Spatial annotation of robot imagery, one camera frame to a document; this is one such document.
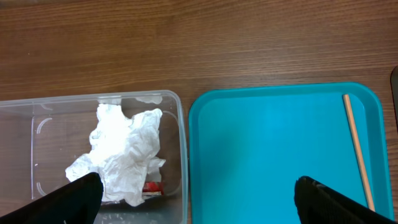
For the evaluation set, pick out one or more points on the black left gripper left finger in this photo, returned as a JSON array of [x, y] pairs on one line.
[[76, 202]]

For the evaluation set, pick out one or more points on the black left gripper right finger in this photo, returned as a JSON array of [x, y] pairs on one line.
[[319, 204]]

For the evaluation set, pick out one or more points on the wooden chopstick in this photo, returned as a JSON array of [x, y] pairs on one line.
[[358, 152]]

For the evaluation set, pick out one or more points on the white napkin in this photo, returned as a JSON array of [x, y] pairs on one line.
[[123, 152]]

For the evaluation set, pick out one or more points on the red wrapper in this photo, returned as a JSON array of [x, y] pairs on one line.
[[151, 189]]

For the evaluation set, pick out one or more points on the clear plastic waste bin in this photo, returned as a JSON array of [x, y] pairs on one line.
[[41, 137]]

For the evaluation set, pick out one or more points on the teal serving tray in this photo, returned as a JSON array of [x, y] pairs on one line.
[[248, 147]]

